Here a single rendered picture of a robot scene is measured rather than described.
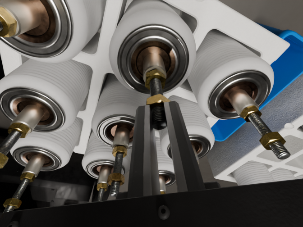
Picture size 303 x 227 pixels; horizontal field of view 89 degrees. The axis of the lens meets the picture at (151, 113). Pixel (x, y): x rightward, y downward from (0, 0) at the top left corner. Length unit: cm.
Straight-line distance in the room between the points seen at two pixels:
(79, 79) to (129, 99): 8
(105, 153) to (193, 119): 17
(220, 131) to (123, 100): 38
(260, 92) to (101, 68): 22
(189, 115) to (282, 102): 28
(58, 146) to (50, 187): 32
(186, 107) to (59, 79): 20
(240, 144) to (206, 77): 35
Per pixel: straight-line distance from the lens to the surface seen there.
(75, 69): 27
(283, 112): 48
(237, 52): 23
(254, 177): 54
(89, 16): 19
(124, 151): 21
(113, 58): 18
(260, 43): 29
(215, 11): 25
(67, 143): 33
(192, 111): 28
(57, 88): 22
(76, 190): 61
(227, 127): 52
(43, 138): 31
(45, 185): 62
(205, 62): 23
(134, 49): 17
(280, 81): 48
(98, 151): 31
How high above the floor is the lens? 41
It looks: 49 degrees down
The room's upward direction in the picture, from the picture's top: 177 degrees clockwise
